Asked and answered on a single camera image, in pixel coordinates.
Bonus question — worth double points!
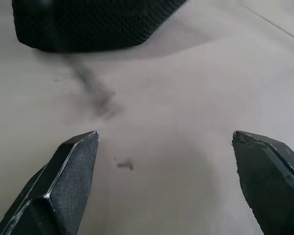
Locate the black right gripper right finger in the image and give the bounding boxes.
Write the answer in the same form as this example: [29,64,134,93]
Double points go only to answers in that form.
[231,130,294,235]

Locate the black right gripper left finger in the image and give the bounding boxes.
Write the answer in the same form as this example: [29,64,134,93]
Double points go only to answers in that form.
[0,130,100,235]

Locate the black mesh drawstring pouch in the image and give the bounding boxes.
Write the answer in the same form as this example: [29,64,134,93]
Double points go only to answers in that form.
[11,0,188,53]

